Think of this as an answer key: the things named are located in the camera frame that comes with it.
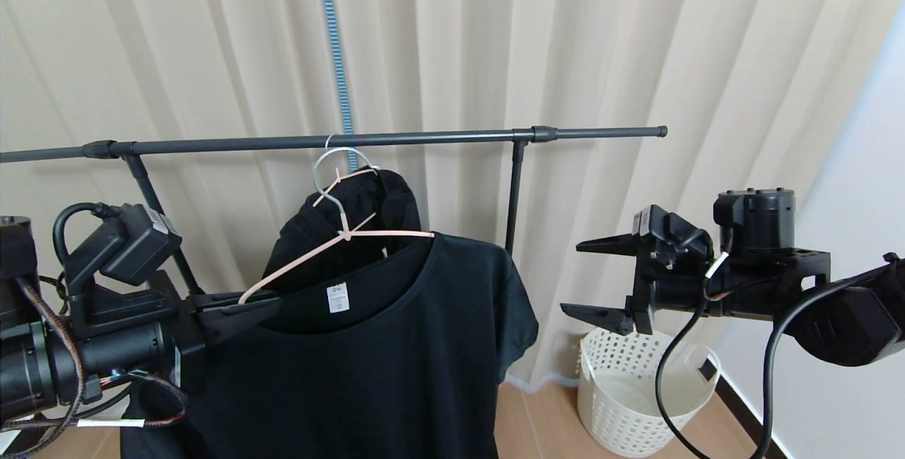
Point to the white laundry basket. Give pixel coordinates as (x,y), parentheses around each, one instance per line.
(622,402)

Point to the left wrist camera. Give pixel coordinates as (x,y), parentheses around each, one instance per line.
(138,247)

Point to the black clothes rack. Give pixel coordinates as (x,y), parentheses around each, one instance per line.
(247,142)

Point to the pink clothes hanger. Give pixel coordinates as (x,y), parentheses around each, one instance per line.
(396,234)
(338,179)

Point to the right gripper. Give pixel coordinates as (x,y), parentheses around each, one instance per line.
(679,296)

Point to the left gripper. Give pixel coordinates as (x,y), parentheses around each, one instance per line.
(127,353)

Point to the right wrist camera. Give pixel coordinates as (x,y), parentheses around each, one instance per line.
(672,229)

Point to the beige curtain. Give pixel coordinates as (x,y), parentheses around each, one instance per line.
(636,35)

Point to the black garment with white label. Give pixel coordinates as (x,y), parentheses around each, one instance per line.
(396,374)

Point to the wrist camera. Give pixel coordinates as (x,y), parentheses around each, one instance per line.
(672,229)
(138,247)

